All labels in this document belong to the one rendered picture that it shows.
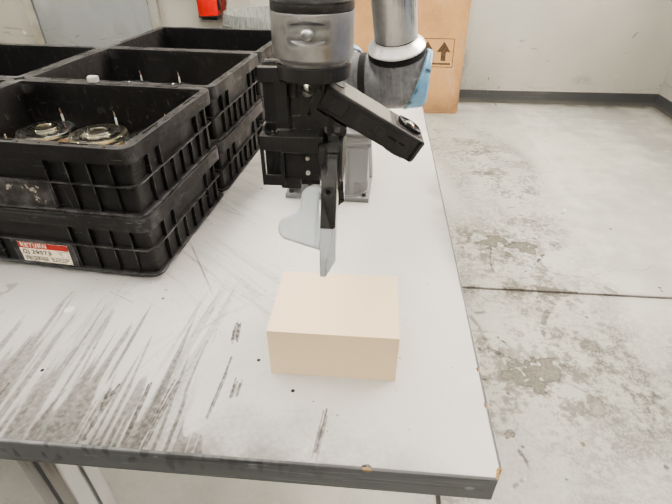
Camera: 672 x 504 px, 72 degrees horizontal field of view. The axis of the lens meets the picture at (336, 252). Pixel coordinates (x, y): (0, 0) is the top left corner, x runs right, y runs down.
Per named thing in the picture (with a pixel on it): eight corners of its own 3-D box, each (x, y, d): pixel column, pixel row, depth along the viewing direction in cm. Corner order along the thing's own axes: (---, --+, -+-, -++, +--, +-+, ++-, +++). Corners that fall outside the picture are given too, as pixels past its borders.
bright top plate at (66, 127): (86, 124, 92) (85, 121, 91) (53, 143, 84) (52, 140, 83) (39, 121, 93) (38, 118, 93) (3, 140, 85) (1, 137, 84)
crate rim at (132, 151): (213, 100, 88) (211, 87, 86) (130, 166, 63) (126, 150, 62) (23, 90, 93) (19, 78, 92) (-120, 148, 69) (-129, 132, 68)
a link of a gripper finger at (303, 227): (279, 274, 49) (283, 187, 49) (335, 277, 49) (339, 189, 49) (273, 275, 46) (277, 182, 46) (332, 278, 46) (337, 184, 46)
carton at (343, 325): (393, 316, 69) (397, 276, 65) (395, 381, 59) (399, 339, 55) (286, 310, 70) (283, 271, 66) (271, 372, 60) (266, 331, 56)
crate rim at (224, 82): (260, 63, 112) (259, 52, 111) (213, 100, 88) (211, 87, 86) (107, 57, 117) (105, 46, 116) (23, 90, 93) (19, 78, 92)
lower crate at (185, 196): (228, 197, 100) (220, 144, 93) (162, 284, 75) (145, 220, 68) (58, 183, 105) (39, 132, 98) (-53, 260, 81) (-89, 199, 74)
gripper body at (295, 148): (277, 161, 54) (268, 50, 47) (351, 164, 53) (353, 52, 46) (263, 192, 48) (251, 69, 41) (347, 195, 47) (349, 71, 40)
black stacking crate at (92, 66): (263, 103, 117) (258, 55, 111) (220, 148, 93) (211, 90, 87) (118, 95, 123) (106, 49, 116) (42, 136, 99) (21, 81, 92)
